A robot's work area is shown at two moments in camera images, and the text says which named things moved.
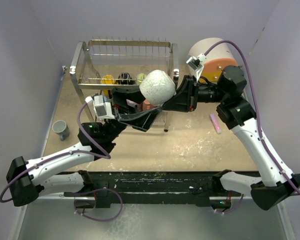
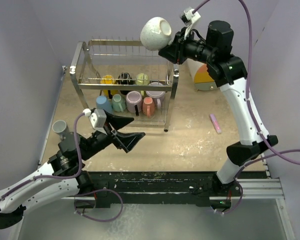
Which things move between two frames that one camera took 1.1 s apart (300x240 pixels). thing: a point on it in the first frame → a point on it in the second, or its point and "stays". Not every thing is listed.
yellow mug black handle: x=107 y=79 stays
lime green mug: x=140 y=77 stays
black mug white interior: x=125 y=78 stays
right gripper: x=186 y=98 → x=175 y=51
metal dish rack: x=106 y=63 stays
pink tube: x=215 y=124 stays
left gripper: x=140 y=120 → x=126 y=140
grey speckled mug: x=157 y=87 → x=156 y=33
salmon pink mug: x=146 y=105 stays
